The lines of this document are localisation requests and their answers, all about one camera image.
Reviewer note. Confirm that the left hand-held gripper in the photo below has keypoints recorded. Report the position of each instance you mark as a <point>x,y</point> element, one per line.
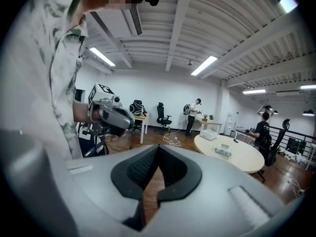
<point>111,112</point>

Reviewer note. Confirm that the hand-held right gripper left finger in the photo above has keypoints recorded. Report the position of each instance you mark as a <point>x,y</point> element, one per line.
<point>98,181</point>

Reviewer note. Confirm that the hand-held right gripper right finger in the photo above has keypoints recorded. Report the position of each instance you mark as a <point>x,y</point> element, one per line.
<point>217,181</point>

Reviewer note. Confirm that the white wet wipes pack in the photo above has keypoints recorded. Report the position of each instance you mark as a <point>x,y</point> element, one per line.
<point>223,149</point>

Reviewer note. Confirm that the person's left forearm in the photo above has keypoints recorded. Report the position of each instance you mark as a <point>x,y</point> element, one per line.
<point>80,111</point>

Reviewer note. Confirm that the black office chair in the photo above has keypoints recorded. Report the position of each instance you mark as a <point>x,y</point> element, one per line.
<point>163,117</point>
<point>277,142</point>
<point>137,108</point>

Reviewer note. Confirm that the black tripod stand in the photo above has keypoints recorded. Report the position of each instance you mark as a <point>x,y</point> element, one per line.
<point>95,139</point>

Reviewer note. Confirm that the oval cream table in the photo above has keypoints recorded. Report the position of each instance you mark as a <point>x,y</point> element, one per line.
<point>237,157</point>

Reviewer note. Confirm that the white box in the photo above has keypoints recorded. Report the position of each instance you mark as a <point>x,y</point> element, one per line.
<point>208,134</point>

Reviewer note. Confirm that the long ceiling light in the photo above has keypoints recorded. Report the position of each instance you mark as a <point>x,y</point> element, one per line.
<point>307,87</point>
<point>102,56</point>
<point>254,91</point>
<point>204,65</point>

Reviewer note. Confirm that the small potted plant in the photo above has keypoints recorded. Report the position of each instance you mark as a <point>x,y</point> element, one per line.
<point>211,117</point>

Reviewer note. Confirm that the black backpack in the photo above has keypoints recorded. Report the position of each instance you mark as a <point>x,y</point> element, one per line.
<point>186,109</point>

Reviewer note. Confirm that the black railing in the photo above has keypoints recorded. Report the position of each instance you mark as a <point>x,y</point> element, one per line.
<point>296,136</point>

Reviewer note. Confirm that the person's pale camouflage shirt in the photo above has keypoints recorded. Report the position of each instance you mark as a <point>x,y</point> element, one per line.
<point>37,58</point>

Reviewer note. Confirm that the white ceiling air conditioner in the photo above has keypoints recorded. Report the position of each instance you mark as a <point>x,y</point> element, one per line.
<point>121,21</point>

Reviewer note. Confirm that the white stool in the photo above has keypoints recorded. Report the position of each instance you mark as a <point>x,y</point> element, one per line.
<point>311,157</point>

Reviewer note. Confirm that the black pendant lamp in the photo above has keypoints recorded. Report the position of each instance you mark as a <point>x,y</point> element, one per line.
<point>308,112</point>

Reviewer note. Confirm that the square ceiling light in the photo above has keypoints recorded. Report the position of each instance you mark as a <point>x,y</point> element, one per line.
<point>287,2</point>

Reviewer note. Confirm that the white wall desk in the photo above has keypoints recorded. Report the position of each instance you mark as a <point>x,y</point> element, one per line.
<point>209,123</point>

